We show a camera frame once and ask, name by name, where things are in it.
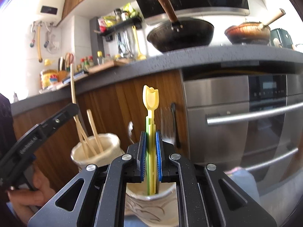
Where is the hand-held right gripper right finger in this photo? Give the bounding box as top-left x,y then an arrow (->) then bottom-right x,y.
155,130 -> 277,227

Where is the white floral ceramic utensil holder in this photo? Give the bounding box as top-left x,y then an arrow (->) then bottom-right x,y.
70,133 -> 181,227

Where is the wooden chopstick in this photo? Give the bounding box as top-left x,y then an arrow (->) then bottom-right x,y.
87,109 -> 104,153
70,63 -> 89,158
75,116 -> 97,155

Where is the black wok with wooden handle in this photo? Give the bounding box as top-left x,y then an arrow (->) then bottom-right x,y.
146,0 -> 215,53

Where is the white water heater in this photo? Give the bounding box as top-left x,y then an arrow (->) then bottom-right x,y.
35,0 -> 69,27

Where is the grey kitchen countertop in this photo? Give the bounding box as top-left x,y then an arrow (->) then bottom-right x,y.
11,44 -> 303,117

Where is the red snack packet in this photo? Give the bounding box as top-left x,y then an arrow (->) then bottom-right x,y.
98,16 -> 108,33

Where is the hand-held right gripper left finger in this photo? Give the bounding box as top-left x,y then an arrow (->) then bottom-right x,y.
28,131 -> 146,227

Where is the green air fryer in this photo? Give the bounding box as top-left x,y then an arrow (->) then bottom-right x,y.
270,28 -> 294,48

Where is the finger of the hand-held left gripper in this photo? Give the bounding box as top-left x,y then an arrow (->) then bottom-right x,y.
35,103 -> 80,139

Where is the black cabinet handle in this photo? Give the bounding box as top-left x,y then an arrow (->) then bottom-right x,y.
170,103 -> 181,148

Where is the yellow oil container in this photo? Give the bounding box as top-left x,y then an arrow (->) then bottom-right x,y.
40,69 -> 59,89

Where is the black wall spice rack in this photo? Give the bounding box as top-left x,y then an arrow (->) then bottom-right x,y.
99,17 -> 144,42

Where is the yellow green tulip handle utensil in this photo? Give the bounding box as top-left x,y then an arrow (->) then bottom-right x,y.
142,85 -> 160,196

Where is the knife block with knives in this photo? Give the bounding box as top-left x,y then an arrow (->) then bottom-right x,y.
58,57 -> 70,81

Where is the person's left hand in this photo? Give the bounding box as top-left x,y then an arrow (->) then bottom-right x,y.
7,168 -> 57,218

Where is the wooden cabinet door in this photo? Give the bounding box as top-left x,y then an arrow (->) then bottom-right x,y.
77,70 -> 190,158
12,97 -> 82,194

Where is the stainless steel oven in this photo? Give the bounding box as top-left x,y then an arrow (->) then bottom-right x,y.
181,72 -> 303,195

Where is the blue cartoon printed cloth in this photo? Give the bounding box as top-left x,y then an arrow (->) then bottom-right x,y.
123,168 -> 259,227

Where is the wooden cutting board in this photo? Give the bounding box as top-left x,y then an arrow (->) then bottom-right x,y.
87,59 -> 133,74

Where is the yellow spatula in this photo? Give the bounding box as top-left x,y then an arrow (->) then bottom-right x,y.
131,26 -> 147,60

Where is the yellow green snack packet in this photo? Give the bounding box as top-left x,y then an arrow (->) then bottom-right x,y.
104,15 -> 118,27

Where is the brown frying pan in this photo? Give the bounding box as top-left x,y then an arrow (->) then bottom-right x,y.
224,8 -> 287,46

